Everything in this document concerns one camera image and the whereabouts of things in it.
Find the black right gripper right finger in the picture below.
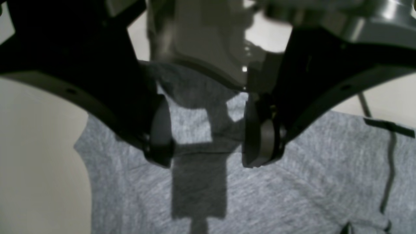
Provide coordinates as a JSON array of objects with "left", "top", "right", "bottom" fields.
[{"left": 242, "top": 28, "right": 415, "bottom": 168}]

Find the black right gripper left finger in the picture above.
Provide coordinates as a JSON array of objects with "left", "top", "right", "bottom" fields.
[{"left": 1, "top": 0, "right": 173, "bottom": 168}]

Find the grey T-shirt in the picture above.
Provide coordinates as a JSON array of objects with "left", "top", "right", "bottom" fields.
[{"left": 74, "top": 61, "right": 416, "bottom": 234}]

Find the right camera black cable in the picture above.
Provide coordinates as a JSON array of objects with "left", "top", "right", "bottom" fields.
[{"left": 338, "top": 93, "right": 416, "bottom": 234}]

